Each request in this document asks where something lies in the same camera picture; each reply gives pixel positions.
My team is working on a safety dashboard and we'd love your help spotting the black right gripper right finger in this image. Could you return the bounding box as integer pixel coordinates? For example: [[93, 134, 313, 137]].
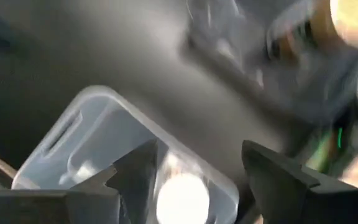
[[240, 139, 358, 224]]

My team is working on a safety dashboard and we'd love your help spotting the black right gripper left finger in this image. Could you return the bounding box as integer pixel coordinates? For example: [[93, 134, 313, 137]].
[[70, 138, 160, 224]]

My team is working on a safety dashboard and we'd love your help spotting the clear plastic bin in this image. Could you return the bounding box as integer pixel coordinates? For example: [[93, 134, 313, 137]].
[[11, 85, 241, 224]]

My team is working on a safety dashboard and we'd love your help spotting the dark smoky plastic bin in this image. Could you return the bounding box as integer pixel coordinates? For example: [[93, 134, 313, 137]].
[[183, 0, 358, 125]]

